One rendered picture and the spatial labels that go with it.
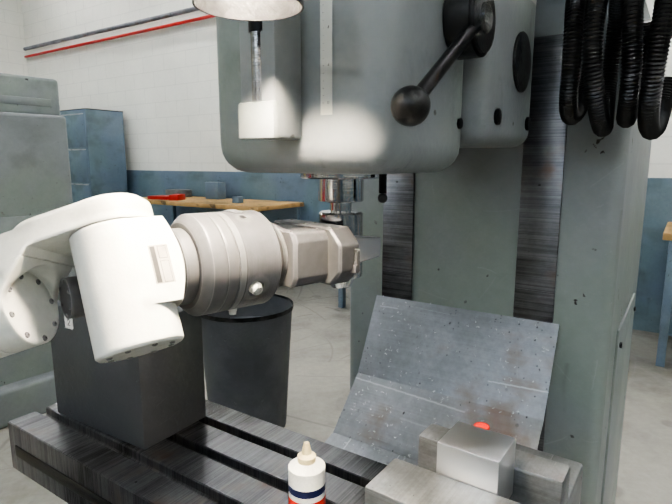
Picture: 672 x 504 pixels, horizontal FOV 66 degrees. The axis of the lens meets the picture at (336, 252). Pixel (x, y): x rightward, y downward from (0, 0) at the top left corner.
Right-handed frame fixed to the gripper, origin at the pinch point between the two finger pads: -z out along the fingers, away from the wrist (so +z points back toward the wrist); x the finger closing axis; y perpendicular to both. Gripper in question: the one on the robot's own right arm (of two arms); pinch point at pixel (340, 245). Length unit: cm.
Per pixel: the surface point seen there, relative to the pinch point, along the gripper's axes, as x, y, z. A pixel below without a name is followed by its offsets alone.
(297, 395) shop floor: 182, 122, -135
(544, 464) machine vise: -19.5, 20.5, -9.8
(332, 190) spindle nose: -1.1, -6.0, 2.2
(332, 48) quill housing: -7.1, -18.0, 7.7
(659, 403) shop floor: 40, 120, -278
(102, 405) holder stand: 36.7, 27.3, 14.3
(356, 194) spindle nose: -2.4, -5.6, 0.1
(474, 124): -7.8, -13.0, -12.2
